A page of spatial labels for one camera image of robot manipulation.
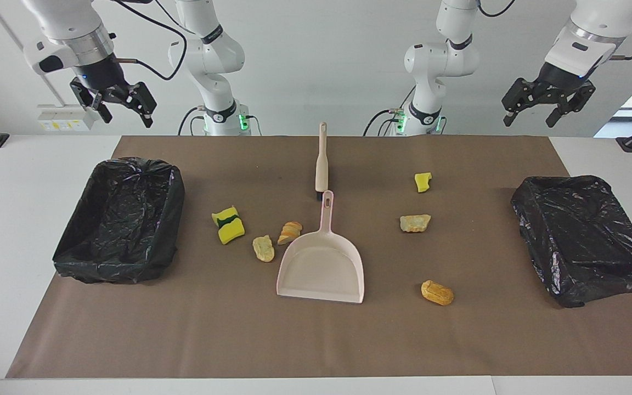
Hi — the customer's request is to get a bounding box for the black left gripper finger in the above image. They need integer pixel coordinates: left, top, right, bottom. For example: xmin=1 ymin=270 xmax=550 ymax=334
xmin=545 ymin=82 xmax=595 ymax=128
xmin=501 ymin=78 xmax=541 ymax=128

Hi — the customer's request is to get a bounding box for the brown table mat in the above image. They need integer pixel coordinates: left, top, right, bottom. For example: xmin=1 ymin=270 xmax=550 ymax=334
xmin=6 ymin=136 xmax=632 ymax=379

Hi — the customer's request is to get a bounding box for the brown toy bread loaf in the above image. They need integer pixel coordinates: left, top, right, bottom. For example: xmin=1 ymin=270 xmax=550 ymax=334
xmin=421 ymin=280 xmax=454 ymax=306

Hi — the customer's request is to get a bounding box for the black bag-lined bin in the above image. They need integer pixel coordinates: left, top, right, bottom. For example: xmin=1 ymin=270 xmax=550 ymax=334
xmin=53 ymin=157 xmax=185 ymax=285
xmin=511 ymin=176 xmax=632 ymax=308

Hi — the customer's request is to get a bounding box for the black left base cable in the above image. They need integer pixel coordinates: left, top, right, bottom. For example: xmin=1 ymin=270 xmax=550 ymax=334
xmin=363 ymin=109 xmax=405 ymax=136

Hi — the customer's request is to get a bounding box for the pale yellow toy chip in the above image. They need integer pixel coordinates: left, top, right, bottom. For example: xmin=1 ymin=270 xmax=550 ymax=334
xmin=252 ymin=235 xmax=275 ymax=262

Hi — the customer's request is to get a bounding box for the white wall socket box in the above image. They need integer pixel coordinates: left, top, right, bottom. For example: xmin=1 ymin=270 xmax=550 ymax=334
xmin=37 ymin=104 xmax=96 ymax=131

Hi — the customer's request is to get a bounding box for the yellow green twisted sponge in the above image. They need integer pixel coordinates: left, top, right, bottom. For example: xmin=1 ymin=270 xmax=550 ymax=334
xmin=211 ymin=206 xmax=245 ymax=245

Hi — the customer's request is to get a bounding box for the black base cable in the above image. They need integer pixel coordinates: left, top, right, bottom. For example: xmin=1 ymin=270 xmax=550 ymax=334
xmin=363 ymin=109 xmax=405 ymax=136
xmin=178 ymin=107 xmax=207 ymax=136

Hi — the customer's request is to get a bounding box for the greenish toy croissant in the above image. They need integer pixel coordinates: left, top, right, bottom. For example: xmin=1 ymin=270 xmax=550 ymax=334
xmin=400 ymin=214 xmax=432 ymax=233

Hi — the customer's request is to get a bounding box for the orange striped toy croissant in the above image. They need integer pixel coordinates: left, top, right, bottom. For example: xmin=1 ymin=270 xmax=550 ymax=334
xmin=277 ymin=221 xmax=303 ymax=246

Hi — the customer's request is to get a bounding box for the white wall conduit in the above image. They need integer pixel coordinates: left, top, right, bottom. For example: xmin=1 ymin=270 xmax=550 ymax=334
xmin=0 ymin=0 xmax=69 ymax=106

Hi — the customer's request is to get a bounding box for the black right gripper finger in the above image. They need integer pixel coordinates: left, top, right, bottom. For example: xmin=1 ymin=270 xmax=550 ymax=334
xmin=70 ymin=77 xmax=112 ymax=124
xmin=121 ymin=82 xmax=157 ymax=128

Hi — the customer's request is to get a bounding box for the black right base cable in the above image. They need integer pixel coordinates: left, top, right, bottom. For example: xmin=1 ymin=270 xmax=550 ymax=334
xmin=178 ymin=107 xmax=207 ymax=136

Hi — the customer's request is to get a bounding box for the pink plastic dustpan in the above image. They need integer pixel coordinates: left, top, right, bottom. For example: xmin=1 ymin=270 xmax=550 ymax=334
xmin=276 ymin=190 xmax=365 ymax=304

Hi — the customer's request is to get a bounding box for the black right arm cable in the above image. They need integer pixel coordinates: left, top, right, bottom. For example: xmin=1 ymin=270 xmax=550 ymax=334
xmin=110 ymin=0 xmax=188 ymax=81

